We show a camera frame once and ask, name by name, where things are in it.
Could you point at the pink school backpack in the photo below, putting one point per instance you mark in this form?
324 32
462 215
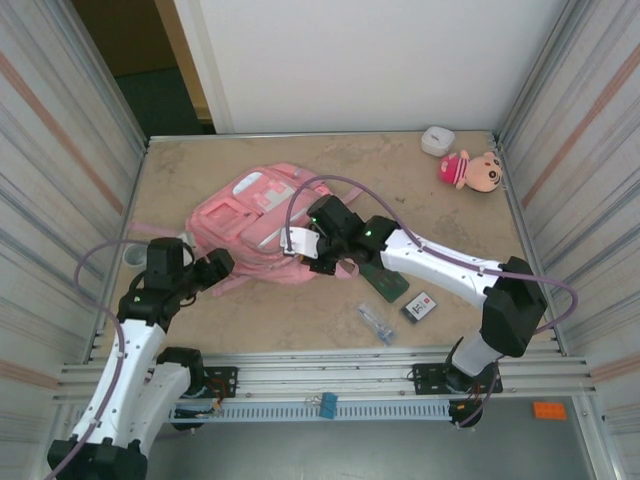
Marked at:
250 225

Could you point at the orange toy brick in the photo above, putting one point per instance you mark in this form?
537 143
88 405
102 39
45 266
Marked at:
550 410

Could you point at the clear plastic pen pack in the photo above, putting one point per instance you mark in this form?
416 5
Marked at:
377 324

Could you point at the aluminium rail frame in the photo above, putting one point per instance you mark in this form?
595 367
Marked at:
325 372

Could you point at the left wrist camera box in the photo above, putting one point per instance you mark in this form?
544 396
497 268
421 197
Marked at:
299 241

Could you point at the blue binder clip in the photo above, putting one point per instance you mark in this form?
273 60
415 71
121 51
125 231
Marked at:
327 405

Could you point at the small white case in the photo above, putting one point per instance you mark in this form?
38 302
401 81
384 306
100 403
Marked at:
436 140

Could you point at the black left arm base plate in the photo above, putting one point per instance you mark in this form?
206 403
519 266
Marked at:
222 380

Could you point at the black white card pack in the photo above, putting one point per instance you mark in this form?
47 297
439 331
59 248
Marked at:
418 308

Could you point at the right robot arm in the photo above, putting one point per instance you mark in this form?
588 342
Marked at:
450 260

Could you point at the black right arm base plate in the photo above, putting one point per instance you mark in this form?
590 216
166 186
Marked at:
425 377

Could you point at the plush doll pink outfit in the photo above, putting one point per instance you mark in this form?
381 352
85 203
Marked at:
470 171

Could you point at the green pencil case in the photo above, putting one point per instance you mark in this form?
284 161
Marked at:
387 287

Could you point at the grey plastic cup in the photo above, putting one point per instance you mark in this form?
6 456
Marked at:
134 257

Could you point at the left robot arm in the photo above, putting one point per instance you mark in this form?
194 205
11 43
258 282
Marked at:
115 400

